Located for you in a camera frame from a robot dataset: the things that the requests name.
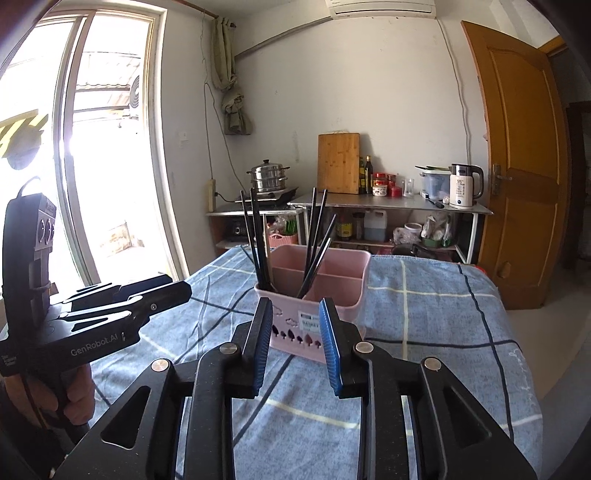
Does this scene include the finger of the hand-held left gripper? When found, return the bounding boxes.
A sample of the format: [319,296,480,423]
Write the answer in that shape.
[50,280,193,334]
[62,274,174,304]

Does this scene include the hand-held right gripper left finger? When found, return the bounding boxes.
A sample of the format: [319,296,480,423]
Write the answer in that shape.
[60,296,274,480]

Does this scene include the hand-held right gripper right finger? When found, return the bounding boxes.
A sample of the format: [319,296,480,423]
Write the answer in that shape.
[318,298,539,480]

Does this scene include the pink plastic chopstick basket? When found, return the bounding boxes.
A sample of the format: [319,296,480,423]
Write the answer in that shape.
[254,244,372,365]

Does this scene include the metal chopstick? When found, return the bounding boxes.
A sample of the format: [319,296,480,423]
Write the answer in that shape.
[250,187,267,283]
[240,190,263,283]

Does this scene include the person's left hand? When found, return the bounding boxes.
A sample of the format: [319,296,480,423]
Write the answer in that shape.
[25,364,96,432]

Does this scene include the glass sliding door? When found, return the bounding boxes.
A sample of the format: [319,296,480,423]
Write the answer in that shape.
[0,7,195,296]

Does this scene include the blue checkered cloth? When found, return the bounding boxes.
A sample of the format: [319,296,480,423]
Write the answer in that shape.
[88,244,546,480]

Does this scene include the white plastic jug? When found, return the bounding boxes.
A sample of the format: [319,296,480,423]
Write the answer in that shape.
[364,209,387,243]

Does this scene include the steel kitchen table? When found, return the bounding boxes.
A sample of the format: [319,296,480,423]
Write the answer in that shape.
[205,191,494,265]

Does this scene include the black induction cooker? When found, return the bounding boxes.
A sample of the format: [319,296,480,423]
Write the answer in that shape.
[240,186,300,204]

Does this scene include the white plastic bags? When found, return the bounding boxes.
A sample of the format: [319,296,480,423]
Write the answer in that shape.
[392,217,458,250]

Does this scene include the steel steamer pot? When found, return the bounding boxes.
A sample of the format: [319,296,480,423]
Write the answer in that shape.
[247,159,291,193]

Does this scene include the bamboo cutting board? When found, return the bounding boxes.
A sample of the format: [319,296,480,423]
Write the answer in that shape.
[317,132,361,195]

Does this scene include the outdoor fan unit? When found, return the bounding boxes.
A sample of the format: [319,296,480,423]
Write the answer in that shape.
[127,76,142,117]

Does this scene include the clear plastic container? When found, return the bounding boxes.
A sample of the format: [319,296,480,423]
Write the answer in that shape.
[419,166,452,200]

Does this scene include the white electric kettle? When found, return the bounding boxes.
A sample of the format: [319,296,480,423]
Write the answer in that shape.
[450,163,485,210]

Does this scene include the tied beige curtain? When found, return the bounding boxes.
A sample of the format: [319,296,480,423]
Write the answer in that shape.
[211,16,254,136]

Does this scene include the wooden door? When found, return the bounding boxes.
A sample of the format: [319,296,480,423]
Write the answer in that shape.
[462,21,572,311]

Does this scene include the white air conditioner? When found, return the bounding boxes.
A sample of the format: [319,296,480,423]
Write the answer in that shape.
[324,0,437,20]

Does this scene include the metal door handle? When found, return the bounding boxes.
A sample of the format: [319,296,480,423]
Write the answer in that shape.
[490,164,513,195]

